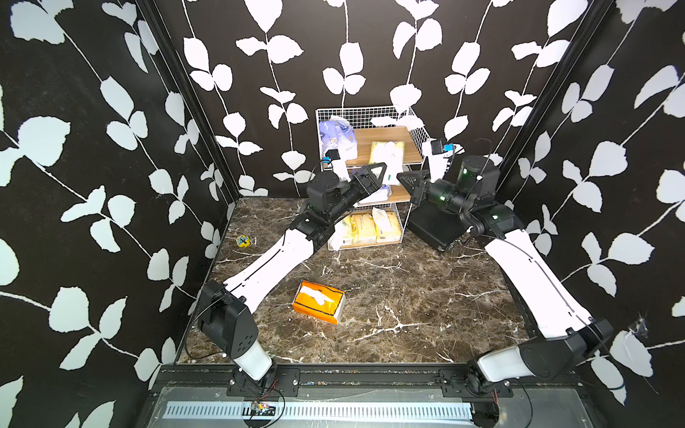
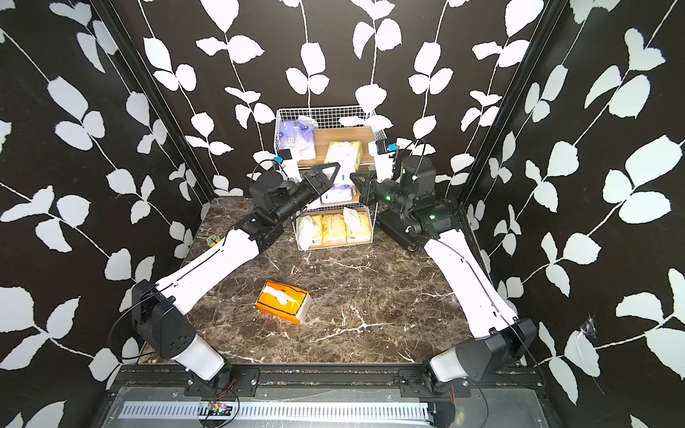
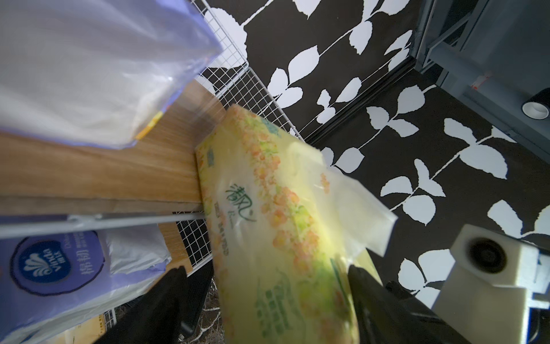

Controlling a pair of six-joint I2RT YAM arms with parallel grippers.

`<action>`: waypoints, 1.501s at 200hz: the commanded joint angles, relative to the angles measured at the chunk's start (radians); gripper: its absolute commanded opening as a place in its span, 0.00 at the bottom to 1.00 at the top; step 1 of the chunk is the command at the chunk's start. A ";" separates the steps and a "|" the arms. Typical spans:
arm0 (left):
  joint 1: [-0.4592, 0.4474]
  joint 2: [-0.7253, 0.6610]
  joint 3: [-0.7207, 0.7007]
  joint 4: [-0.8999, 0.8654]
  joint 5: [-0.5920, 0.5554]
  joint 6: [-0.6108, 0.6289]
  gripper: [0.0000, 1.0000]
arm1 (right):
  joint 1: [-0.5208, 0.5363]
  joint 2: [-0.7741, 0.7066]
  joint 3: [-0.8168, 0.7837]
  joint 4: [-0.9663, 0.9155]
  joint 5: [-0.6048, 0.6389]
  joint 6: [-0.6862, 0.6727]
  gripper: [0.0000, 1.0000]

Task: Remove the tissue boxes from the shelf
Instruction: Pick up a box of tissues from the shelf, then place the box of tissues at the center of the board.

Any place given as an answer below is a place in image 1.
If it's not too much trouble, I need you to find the pale yellow tissue pack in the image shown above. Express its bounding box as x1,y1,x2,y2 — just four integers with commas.
369,141,405,185

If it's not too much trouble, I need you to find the purple tissue pack top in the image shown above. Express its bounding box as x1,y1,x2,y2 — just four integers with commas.
319,115,358,161

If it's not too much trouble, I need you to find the orange tissue box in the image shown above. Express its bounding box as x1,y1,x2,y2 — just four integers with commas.
293,281,346,325

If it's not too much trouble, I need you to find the purple white tissue pack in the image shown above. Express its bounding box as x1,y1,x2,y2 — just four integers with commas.
356,185,392,207

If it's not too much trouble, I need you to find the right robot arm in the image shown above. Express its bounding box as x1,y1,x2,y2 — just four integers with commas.
397,155,614,394

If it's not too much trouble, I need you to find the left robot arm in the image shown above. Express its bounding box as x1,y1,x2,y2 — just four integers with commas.
194,162,387,386

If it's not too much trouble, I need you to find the left yellow tissue pack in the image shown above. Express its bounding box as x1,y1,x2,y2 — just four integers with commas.
328,216,354,251

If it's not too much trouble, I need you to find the black ribbed box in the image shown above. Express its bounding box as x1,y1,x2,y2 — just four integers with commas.
407,203,468,253

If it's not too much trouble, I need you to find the yellow blue tape roll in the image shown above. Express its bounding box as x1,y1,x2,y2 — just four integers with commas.
235,235,251,248

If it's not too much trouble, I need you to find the small circuit board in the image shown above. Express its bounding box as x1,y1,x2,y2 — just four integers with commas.
249,401,276,418

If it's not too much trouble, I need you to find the white wire shelf rack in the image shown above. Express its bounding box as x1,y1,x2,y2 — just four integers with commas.
308,106,428,251

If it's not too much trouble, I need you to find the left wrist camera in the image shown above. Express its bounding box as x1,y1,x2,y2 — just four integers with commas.
325,149,350,182

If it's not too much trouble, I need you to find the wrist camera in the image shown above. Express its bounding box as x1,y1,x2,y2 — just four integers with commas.
422,138,457,183
325,149,350,182

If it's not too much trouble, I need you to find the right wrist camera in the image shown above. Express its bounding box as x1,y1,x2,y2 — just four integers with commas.
422,138,457,183

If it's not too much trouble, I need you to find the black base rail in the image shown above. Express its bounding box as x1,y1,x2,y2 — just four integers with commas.
152,363,583,401

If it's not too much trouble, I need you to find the white slotted cable duct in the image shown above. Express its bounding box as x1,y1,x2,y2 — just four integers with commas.
162,401,474,424

